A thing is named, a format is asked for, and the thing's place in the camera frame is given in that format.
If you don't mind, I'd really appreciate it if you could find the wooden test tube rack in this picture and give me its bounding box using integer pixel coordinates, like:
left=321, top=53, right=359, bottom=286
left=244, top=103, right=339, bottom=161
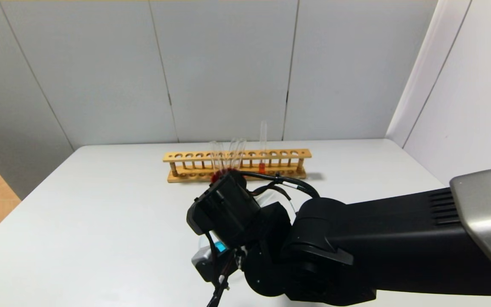
left=163, top=149, right=312, bottom=183

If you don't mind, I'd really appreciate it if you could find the black cable with white tag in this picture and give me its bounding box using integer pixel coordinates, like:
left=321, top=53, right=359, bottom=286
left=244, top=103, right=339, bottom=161
left=237, top=171, right=321, bottom=201

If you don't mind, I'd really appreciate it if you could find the black camera cable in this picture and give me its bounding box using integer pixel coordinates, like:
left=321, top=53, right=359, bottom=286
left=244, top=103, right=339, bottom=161
left=205, top=249, right=240, bottom=307

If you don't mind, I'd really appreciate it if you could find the clear glass dish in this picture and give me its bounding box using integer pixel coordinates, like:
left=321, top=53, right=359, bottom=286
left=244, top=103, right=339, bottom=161
left=197, top=234, right=214, bottom=256

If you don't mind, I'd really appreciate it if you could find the red plastic cup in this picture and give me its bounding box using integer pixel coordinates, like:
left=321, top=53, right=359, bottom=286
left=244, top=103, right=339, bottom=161
left=211, top=168, right=241, bottom=184

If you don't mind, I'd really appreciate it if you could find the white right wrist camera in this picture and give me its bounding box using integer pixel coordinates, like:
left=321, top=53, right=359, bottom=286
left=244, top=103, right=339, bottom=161
left=191, top=246, right=229, bottom=283

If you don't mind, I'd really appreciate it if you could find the test tube with blue pigment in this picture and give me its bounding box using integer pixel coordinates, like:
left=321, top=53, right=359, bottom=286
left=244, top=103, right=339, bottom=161
left=215, top=190, right=295, bottom=253

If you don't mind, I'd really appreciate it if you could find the test tube with red pigment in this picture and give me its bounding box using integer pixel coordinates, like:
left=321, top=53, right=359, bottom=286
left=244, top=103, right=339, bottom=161
left=258, top=122, right=267, bottom=176

